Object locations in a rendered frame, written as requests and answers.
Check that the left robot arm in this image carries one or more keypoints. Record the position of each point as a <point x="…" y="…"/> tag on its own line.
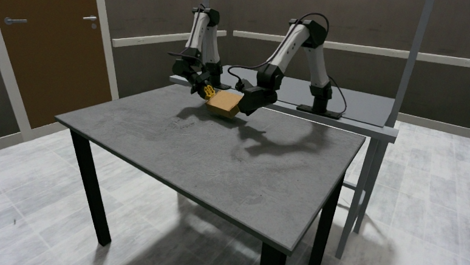
<point x="269" y="76"/>

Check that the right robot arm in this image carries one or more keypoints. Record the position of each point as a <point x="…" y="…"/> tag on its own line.
<point x="205" y="21"/>

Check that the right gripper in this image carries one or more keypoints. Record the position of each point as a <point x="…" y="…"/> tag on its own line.
<point x="204" y="88"/>

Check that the brown cardboard box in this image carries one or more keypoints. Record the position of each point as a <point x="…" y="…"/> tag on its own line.
<point x="224" y="103"/>

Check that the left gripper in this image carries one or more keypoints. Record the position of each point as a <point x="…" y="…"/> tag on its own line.
<point x="242" y="110"/>

